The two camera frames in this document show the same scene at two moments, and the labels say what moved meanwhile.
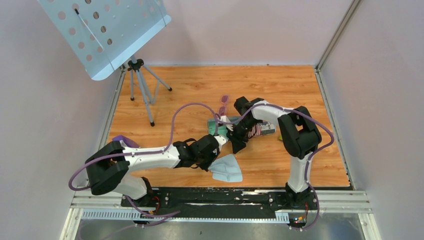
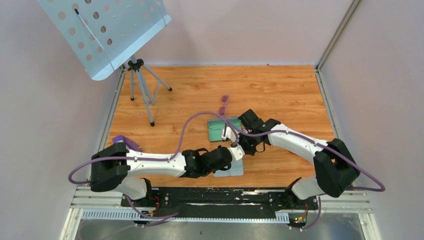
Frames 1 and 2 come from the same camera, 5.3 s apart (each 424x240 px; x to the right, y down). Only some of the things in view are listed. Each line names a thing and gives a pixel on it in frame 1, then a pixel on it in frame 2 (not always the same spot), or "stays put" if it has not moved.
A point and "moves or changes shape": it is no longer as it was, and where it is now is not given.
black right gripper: [237, 140] to [249, 152]
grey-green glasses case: [215, 128] stays put
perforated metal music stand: [100, 33] stays put
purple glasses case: [127, 142] stays put
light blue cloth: [226, 169] moves or changes shape
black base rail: [175, 203] stays put
